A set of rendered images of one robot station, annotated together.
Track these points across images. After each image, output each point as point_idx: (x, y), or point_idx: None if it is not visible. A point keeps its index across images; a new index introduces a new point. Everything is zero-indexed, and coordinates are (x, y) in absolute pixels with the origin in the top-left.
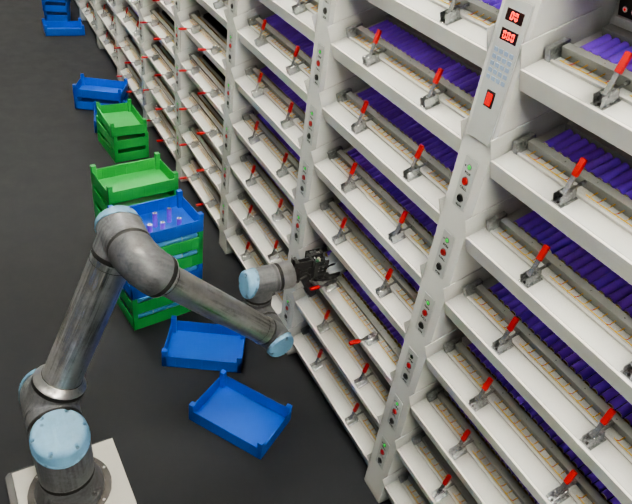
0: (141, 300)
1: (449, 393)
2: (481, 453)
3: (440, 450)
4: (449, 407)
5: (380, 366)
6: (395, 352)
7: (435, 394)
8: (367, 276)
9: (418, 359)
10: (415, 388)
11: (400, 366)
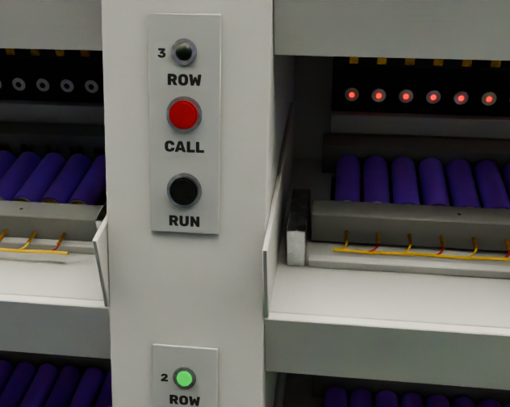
0: None
1: (457, 48)
2: None
3: (503, 366)
4: (390, 215)
5: (7, 300)
6: (34, 216)
7: (307, 217)
8: None
9: (228, 29)
10: (264, 198)
11: (130, 178)
